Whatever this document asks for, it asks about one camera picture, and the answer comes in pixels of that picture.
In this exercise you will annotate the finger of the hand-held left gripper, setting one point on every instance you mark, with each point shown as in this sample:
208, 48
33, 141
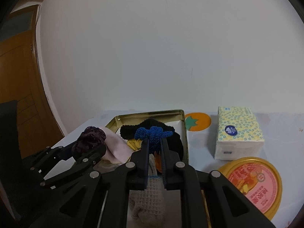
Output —
54, 153
87, 159

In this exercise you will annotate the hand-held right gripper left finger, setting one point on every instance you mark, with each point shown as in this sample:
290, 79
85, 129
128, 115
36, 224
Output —
143, 161

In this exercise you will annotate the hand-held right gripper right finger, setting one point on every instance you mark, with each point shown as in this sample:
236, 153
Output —
165, 163

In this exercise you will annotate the yellow cloth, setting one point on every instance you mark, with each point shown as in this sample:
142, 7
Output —
134, 143

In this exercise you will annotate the purple scrunchie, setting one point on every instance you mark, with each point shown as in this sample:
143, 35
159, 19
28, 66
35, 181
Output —
91, 135

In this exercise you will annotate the pink cloth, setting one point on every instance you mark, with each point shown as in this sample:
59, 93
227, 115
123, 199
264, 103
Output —
116, 147

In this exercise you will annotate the gold rectangular tin box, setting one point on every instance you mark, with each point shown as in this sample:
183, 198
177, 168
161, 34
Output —
186, 135

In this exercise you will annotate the black fuzzy towel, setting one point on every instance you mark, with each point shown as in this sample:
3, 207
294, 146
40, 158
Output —
147, 124

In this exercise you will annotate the white sock blue knit flower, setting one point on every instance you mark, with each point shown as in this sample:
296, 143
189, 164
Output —
147, 204

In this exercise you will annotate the white paper sheet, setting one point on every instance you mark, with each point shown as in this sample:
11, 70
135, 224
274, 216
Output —
180, 124

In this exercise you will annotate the patterned tissue pack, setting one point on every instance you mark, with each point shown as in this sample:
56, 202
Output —
237, 133

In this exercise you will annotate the wooden door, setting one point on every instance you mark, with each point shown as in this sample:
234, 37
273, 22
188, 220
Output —
19, 76

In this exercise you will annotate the yellow round tin lid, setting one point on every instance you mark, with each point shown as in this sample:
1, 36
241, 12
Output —
256, 182

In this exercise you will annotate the white tablecloth orange fruit print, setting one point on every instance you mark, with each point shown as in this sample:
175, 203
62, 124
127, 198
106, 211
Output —
285, 147

